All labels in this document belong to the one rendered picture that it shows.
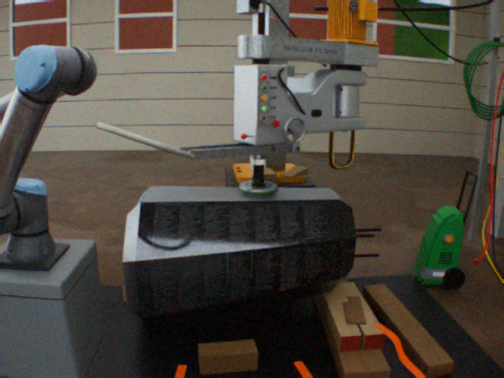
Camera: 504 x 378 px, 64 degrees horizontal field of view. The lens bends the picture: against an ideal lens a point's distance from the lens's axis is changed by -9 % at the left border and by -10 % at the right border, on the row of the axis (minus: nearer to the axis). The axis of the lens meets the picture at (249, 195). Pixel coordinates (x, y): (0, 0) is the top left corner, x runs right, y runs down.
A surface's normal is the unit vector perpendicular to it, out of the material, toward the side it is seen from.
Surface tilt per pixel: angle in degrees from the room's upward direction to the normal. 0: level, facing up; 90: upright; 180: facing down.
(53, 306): 90
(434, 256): 90
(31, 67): 83
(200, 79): 90
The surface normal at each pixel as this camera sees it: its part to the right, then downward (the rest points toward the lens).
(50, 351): 0.02, 0.27
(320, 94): 0.57, 0.23
